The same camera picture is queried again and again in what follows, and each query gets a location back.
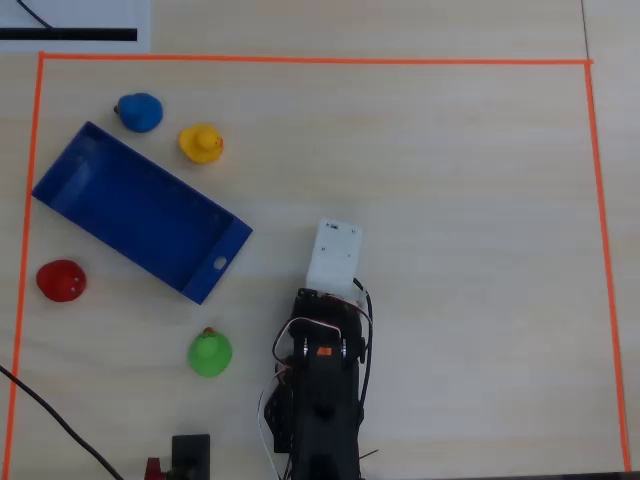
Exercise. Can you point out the red rubber duck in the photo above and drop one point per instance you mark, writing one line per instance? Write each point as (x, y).
(60, 281)

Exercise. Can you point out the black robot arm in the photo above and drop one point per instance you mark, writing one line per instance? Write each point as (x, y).
(325, 400)

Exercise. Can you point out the green rubber duck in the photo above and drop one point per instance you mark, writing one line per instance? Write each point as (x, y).
(210, 354)

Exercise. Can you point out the yellow rubber duck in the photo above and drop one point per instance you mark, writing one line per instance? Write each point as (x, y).
(200, 145)

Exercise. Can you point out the blue plastic box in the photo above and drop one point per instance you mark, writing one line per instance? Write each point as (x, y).
(140, 210)

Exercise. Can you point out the blue rubber duck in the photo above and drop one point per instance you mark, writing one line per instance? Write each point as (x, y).
(140, 112)

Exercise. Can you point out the orange tape strip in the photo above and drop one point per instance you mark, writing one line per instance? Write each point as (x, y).
(602, 240)
(29, 200)
(300, 60)

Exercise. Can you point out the white paper with black bar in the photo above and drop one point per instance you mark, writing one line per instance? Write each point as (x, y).
(100, 15)

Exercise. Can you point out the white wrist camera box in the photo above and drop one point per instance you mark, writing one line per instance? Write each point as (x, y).
(334, 255)

